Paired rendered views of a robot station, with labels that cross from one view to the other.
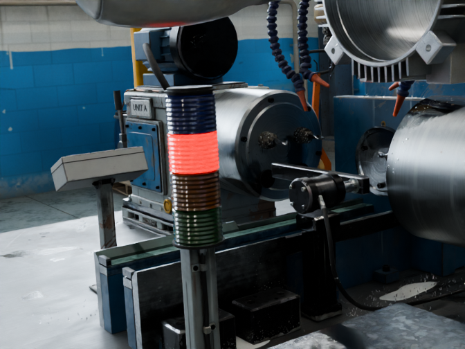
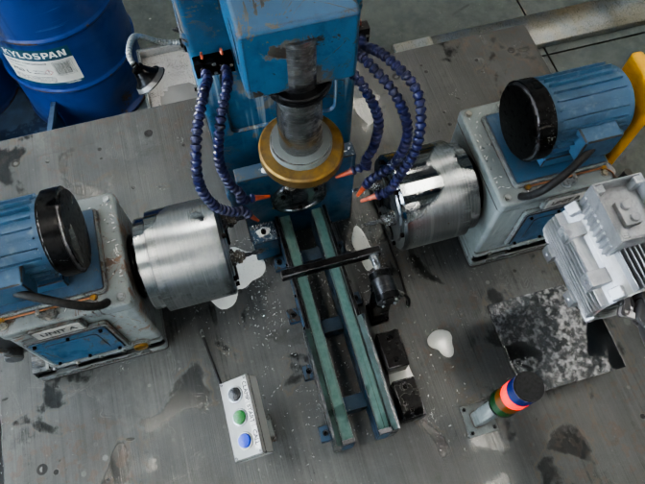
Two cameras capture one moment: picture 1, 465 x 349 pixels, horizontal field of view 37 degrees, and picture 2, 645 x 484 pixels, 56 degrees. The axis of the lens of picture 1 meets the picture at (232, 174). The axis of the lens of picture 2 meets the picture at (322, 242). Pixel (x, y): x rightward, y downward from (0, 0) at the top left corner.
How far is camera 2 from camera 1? 1.66 m
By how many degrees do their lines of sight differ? 73
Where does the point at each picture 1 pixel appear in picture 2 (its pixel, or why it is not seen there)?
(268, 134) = (241, 256)
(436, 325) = (522, 306)
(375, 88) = (230, 138)
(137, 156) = (251, 382)
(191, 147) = not seen: hidden behind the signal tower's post
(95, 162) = (260, 422)
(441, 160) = (449, 227)
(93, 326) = (332, 457)
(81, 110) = not seen: outside the picture
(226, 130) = (215, 284)
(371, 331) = (519, 337)
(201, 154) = not seen: hidden behind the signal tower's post
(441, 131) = (442, 213)
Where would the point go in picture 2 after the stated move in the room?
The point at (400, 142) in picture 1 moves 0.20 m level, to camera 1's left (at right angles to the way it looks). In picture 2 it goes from (416, 229) to (393, 304)
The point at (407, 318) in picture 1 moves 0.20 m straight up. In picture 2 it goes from (510, 313) to (535, 286)
